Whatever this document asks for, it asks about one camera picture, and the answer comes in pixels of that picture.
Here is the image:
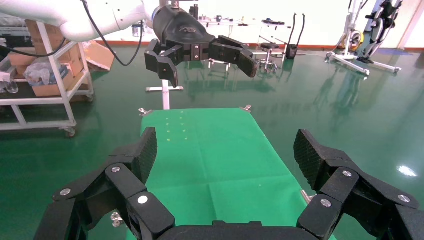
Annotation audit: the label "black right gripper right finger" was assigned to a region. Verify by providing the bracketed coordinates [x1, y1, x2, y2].
[293, 129, 424, 240]

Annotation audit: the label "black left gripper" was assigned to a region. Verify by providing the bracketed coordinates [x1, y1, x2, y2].
[144, 4, 259, 89]

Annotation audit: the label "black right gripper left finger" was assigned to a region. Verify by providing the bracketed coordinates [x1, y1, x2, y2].
[33, 126, 176, 240]

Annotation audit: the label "flattened cardboard sheet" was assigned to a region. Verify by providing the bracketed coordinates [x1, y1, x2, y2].
[82, 40, 116, 72]

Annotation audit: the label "brown cardboard storage box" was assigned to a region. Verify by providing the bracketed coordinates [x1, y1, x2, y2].
[25, 19, 69, 56]
[31, 67, 77, 98]
[8, 44, 85, 79]

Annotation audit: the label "white T-shaped stand base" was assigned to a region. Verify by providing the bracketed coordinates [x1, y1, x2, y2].
[145, 79, 185, 111]

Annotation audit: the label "black round stool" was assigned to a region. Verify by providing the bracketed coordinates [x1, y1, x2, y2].
[259, 42, 281, 74]

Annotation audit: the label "green cloth with yellow dots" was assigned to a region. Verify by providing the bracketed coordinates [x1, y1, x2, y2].
[125, 107, 337, 240]

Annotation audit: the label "white metal rack cart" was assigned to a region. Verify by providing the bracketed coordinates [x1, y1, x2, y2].
[0, 21, 95, 138]

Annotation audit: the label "clear plastic bag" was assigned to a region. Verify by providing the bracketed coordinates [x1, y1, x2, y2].
[23, 57, 69, 88]

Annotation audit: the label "black hanging robot legs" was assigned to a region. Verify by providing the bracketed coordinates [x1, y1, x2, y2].
[357, 0, 403, 65]

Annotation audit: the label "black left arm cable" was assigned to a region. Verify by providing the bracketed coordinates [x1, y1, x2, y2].
[0, 37, 68, 58]
[80, 0, 145, 67]

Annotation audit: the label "black case with looped handles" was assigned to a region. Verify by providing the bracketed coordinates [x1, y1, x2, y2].
[285, 13, 306, 61]

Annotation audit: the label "white wheeled support frame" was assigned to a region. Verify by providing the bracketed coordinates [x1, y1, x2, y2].
[326, 0, 403, 77]

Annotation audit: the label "yellow black cable reel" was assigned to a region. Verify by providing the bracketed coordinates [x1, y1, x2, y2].
[342, 29, 365, 51]

